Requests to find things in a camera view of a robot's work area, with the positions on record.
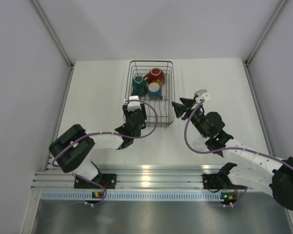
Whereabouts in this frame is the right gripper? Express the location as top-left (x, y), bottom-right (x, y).
top-left (173, 97), bottom-right (209, 138)

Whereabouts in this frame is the dark green mug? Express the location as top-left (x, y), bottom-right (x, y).
top-left (131, 76), bottom-right (147, 97)

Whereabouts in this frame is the dark blue cup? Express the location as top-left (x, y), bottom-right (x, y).
top-left (147, 82), bottom-right (163, 100)

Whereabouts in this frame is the red cup white inside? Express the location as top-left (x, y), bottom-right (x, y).
top-left (143, 68), bottom-right (166, 86)

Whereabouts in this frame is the clear glass front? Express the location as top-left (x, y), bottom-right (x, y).
top-left (193, 138), bottom-right (207, 152)

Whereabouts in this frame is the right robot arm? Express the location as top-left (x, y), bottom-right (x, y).
top-left (171, 97), bottom-right (293, 211)

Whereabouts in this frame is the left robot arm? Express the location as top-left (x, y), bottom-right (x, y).
top-left (49, 102), bottom-right (147, 188)

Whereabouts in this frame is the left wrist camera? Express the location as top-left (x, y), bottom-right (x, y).
top-left (125, 96), bottom-right (142, 112)

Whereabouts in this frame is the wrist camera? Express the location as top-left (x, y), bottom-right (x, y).
top-left (194, 89), bottom-right (210, 103)
top-left (125, 96), bottom-right (142, 112)

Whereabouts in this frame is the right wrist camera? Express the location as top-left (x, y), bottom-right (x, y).
top-left (194, 89), bottom-right (210, 103)

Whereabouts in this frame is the aluminium mounting rail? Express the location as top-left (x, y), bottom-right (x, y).
top-left (31, 164), bottom-right (222, 191)

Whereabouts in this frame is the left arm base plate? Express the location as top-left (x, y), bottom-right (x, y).
top-left (74, 174), bottom-right (117, 189)

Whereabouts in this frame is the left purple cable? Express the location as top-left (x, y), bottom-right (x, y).
top-left (51, 99), bottom-right (159, 205)

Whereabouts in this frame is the purple cable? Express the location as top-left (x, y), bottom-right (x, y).
top-left (184, 98), bottom-right (293, 208)
top-left (51, 99), bottom-right (159, 205)

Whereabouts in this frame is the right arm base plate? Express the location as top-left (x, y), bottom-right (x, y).
top-left (202, 174), bottom-right (224, 193)

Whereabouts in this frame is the slotted cable duct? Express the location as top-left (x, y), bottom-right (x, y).
top-left (41, 191), bottom-right (224, 202)

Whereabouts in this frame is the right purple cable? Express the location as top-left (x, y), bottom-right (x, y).
top-left (184, 98), bottom-right (293, 208)

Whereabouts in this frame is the left aluminium frame post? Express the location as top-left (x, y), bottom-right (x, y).
top-left (29, 0), bottom-right (75, 69)

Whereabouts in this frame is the aluminium frame post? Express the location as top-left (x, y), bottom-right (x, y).
top-left (243, 0), bottom-right (289, 68)
top-left (29, 0), bottom-right (75, 69)

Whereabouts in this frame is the right aluminium frame post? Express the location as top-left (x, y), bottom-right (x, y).
top-left (243, 0), bottom-right (289, 68)

